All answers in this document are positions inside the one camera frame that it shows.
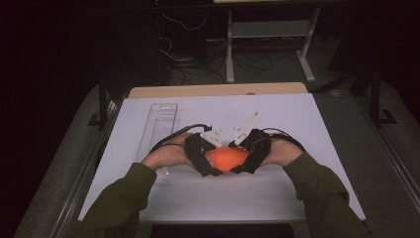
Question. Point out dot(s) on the white board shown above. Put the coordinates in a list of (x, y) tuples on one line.
[(204, 198)]

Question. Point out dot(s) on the clear plastic packaging tray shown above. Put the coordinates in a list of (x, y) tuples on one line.
[(161, 122)]

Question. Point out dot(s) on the light wooden table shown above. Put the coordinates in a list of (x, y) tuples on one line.
[(214, 90)]

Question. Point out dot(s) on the person's right hand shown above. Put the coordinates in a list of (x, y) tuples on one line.
[(282, 152)]

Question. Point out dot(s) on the white metal desk frame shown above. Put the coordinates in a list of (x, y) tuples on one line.
[(270, 29)]

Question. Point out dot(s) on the person's left hand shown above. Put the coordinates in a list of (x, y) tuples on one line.
[(168, 155)]

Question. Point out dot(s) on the black metal stand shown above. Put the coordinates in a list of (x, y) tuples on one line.
[(103, 105), (374, 99)]

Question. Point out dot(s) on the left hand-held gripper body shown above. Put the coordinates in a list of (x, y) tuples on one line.
[(194, 152)]

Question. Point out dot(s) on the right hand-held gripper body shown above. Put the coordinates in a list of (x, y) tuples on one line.
[(261, 145)]

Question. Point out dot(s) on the orange phone case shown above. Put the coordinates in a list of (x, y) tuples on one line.
[(228, 158)]

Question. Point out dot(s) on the metal rail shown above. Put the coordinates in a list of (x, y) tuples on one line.
[(79, 185), (396, 168)]

